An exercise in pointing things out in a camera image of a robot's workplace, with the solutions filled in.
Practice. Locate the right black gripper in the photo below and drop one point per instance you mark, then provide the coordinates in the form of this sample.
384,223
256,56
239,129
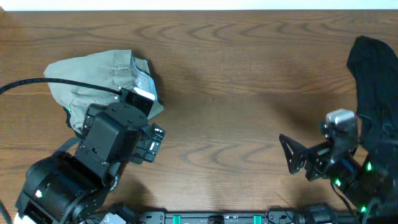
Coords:
319,154

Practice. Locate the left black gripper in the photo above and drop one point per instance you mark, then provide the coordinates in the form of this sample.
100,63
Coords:
150,144

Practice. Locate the grey-green shorts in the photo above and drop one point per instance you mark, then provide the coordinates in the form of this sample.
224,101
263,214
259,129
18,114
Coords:
114,69

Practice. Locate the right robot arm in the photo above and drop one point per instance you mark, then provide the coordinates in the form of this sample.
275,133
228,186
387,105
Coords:
371,187

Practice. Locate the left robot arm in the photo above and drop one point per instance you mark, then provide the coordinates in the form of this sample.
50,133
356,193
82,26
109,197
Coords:
69,188

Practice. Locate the white folded t-shirt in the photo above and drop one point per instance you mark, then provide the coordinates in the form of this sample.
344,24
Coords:
68,114

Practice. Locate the black garment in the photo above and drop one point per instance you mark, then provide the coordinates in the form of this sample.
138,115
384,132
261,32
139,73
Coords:
373,64

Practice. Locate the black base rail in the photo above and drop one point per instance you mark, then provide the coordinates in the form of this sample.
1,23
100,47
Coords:
315,214

